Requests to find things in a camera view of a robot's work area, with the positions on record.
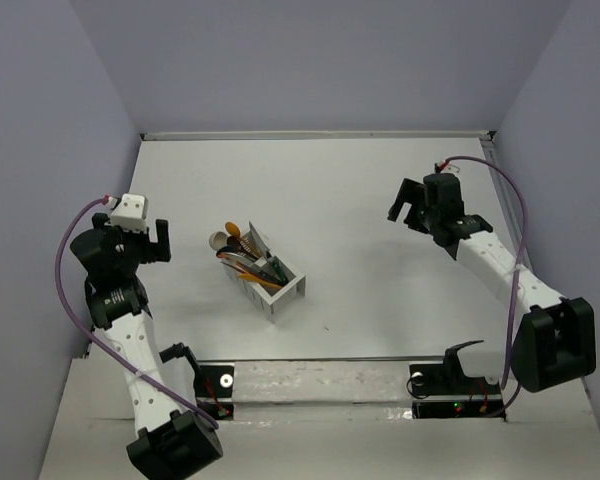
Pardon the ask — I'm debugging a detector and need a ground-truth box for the beige spoon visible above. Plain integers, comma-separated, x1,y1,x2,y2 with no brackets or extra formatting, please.
209,231,228,251

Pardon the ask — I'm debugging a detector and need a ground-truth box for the red-orange spoon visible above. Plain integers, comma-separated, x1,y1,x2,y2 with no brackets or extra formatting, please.
216,251,244,264

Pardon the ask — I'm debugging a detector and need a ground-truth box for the dark blue spoon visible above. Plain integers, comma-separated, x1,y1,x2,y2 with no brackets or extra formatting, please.
216,245,238,257

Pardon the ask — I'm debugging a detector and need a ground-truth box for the brown spoon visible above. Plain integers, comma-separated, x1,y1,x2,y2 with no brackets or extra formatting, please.
227,236,251,257

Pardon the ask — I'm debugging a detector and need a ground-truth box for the yellow-orange spoon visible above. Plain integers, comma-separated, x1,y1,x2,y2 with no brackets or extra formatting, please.
225,222,260,260

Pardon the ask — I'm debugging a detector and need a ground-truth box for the teal patterned handle knife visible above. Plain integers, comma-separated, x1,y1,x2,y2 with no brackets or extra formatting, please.
249,223,288,285

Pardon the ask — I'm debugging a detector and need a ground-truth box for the dark handle steel knife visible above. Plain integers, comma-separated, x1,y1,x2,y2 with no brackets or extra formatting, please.
232,256,283,286

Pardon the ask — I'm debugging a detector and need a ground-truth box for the orange knife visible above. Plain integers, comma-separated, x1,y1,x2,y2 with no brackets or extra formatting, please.
238,272,266,283

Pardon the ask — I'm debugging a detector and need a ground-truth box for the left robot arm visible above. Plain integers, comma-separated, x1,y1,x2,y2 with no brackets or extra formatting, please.
70,213,223,479

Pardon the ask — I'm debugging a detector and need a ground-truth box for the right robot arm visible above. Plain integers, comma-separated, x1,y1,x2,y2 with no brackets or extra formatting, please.
388,173,597,393

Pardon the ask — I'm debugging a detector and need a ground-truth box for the white utensil caddy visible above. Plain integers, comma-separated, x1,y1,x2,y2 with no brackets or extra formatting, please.
216,227,306,323

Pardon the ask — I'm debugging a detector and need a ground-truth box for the white cardboard front cover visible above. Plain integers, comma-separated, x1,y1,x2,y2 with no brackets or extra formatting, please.
39,354,600,479

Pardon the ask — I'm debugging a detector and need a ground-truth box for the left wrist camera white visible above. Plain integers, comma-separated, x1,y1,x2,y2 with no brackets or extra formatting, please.
109,193,149,233

